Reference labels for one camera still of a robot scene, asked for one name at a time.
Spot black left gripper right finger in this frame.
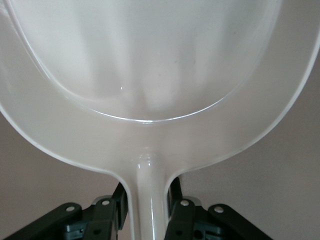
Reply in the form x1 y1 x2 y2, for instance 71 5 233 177
164 176 275 240

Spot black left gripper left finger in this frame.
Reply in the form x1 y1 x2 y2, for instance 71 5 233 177
0 182 130 240

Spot beige plastic dustpan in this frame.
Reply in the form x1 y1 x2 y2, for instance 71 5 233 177
0 0 320 240

